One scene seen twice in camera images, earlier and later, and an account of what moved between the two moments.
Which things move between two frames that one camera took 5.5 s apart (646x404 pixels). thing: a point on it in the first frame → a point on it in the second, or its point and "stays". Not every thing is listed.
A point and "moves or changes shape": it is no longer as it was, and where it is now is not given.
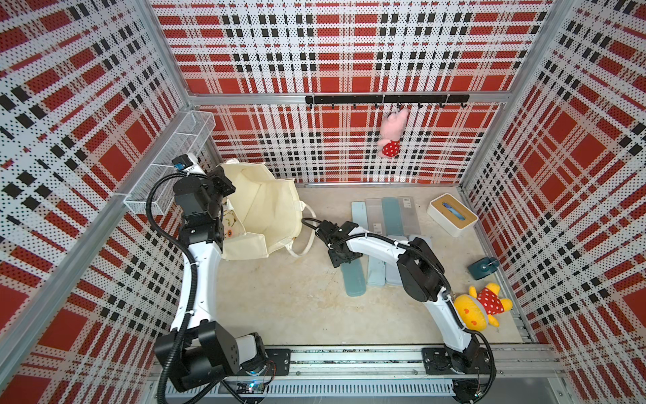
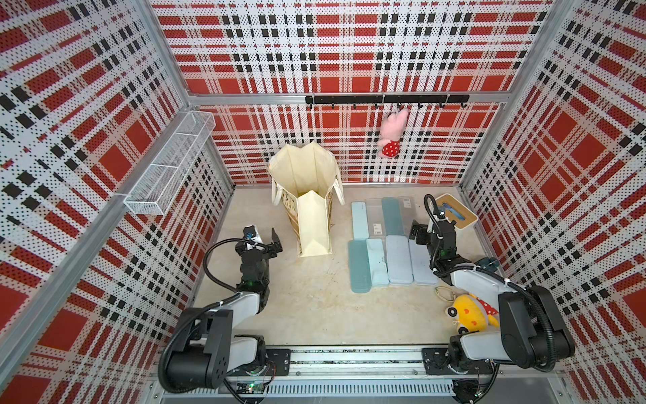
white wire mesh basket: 153,190 stays
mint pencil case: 358,213 stays
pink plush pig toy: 392,130 stays
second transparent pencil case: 375,220 stays
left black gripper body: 218,188 → 265,256
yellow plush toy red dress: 474,310 stays
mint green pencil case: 376,271 stays
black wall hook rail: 386,98 stays
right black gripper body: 341,257 → 432,256
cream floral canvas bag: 262,215 → 304,178
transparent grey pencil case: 410,221 stays
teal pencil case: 354,277 moves or changes shape
